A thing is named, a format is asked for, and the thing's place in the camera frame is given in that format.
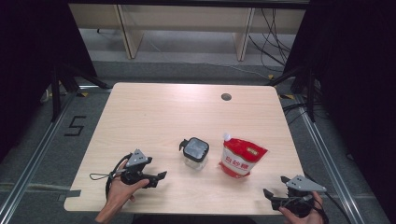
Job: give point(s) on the black metal stand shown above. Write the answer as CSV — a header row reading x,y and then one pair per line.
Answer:
x,y
56,93
310,93

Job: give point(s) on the red and white sugar pouch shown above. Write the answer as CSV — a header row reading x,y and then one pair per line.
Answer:
x,y
241,158

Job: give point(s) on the yellow tape piece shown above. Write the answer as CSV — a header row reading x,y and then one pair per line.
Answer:
x,y
82,94
271,76
288,96

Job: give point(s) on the round grey table grommet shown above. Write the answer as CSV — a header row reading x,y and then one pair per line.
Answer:
x,y
226,96

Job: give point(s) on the person's dark clothing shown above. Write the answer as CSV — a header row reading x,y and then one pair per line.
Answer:
x,y
193,220

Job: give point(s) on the black curtain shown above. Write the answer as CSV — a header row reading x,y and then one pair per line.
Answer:
x,y
28,46
358,77

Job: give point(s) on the person's left hand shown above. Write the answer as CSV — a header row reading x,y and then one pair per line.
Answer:
x,y
120,193

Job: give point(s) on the person's right hand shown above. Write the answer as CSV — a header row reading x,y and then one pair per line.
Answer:
x,y
306,220

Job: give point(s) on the light wooden shelf unit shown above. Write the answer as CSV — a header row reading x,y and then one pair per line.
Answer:
x,y
186,18

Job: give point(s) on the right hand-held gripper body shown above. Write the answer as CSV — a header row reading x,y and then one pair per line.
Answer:
x,y
303,185

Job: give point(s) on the clear jar with black lid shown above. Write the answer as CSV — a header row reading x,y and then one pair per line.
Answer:
x,y
195,151

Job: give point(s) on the metal floor rail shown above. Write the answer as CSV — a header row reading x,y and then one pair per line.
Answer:
x,y
37,155
327,161

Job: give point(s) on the grey tape strip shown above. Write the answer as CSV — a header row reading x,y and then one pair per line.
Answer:
x,y
73,193

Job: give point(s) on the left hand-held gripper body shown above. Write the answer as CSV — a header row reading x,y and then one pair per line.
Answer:
x,y
137,158

